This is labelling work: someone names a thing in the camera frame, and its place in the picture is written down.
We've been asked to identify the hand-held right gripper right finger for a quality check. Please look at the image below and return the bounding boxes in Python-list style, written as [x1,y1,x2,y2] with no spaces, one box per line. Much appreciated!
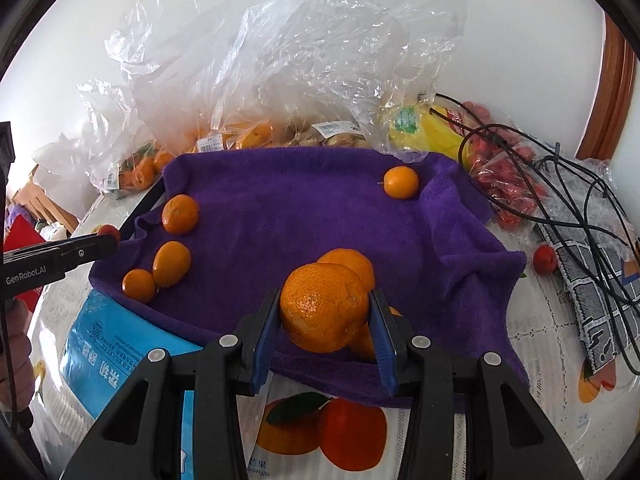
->
[369,287,586,480]

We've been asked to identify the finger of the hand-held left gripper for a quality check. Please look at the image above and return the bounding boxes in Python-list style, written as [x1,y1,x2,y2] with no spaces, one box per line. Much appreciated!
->
[57,234,121,275]

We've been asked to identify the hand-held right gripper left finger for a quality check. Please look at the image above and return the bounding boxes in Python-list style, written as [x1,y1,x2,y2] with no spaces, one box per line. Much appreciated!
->
[60,287,282,480]

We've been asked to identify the small orange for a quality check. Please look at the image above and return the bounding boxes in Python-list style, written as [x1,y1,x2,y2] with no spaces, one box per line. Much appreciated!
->
[122,268,157,304]
[383,166,420,200]
[152,241,192,289]
[161,194,201,236]

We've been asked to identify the person's left hand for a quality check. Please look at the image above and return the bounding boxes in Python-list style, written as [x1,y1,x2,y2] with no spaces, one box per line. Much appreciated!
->
[0,300,33,411]

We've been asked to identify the red box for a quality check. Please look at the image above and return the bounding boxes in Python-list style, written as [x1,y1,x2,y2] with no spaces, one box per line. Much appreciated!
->
[5,212,46,252]

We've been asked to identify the blue white tissue pack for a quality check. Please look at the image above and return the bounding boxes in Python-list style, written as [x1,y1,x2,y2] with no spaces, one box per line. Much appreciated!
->
[59,287,206,480]

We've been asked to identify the white plastic bag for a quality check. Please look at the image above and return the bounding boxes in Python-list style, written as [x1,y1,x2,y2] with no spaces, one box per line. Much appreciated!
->
[32,132,103,188]

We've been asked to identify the purple towel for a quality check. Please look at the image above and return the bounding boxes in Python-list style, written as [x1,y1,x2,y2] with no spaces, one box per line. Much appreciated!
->
[89,147,531,406]

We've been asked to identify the fruit print tablecloth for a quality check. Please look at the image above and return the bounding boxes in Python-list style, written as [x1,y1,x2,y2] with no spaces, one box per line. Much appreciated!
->
[27,195,640,480]

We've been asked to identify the bag of red snacks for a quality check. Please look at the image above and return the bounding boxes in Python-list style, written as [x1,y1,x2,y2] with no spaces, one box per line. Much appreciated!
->
[460,102,551,231]

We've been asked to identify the labelled plastic bag of oranges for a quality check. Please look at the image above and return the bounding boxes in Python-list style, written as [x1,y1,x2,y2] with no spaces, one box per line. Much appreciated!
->
[192,120,278,153]

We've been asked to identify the grey checked cloth package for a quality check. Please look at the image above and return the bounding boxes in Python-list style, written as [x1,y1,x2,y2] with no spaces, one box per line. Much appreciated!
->
[535,157,640,376]

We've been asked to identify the yellow pomelo with green label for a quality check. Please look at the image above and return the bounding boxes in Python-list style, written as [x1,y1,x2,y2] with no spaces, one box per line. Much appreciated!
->
[390,105,471,161]

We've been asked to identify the large clear plastic bag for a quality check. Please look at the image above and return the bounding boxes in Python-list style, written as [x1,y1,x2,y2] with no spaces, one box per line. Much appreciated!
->
[105,0,468,163]

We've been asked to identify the black cable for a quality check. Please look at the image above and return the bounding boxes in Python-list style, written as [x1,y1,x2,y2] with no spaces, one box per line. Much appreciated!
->
[430,92,640,371]

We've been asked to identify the wooden door frame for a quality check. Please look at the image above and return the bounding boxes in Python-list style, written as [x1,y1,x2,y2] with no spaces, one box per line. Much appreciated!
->
[575,12,638,161]

